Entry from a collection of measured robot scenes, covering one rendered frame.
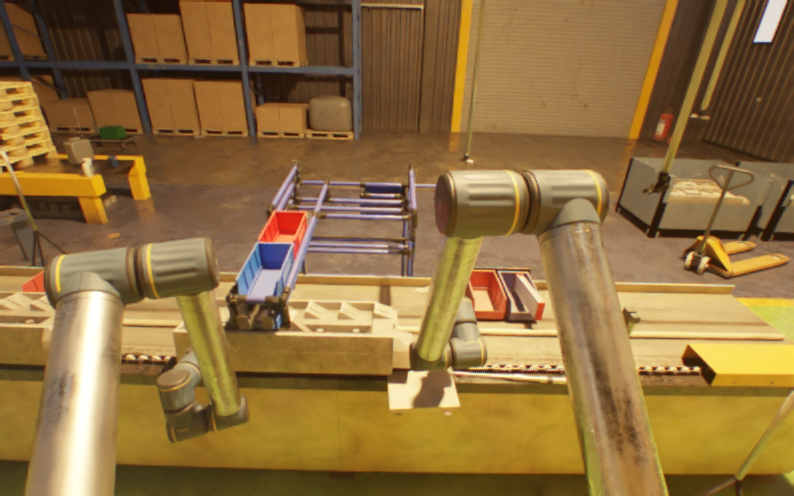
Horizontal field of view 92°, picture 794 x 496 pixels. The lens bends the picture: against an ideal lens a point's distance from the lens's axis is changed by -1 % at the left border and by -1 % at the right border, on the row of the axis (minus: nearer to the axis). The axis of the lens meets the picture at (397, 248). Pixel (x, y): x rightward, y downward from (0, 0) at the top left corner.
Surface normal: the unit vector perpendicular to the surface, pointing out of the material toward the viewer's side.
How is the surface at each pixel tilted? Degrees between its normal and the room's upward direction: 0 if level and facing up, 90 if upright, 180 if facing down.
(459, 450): 90
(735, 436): 90
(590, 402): 65
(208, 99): 90
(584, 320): 58
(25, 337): 80
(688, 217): 90
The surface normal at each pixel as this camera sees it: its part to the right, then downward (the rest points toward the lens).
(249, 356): 0.00, 0.30
